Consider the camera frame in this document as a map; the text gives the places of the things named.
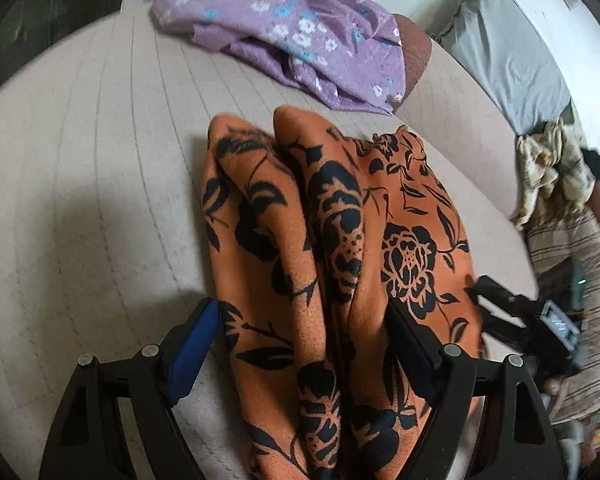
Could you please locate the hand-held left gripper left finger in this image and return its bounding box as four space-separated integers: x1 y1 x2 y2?
39 296 222 480

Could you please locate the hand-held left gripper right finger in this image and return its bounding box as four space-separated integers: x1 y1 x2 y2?
386 300 567 480

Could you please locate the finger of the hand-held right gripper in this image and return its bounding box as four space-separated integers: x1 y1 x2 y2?
472 275 537 317
464 287 527 348

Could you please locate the orange black floral garment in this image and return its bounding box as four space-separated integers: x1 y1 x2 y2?
200 105 487 480

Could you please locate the striped cushion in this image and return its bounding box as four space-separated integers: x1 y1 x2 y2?
525 207 600 426

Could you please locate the cream patterned cloth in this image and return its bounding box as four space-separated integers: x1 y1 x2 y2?
512 120 597 232

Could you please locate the beige pink sofa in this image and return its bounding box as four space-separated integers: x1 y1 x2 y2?
0 0 546 480

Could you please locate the grey cloth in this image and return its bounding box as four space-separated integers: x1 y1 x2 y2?
432 0 577 137

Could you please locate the purple floral garment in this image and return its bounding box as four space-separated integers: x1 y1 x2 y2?
149 0 407 117

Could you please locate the glass coffee table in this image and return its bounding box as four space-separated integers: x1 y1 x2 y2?
0 0 153 101

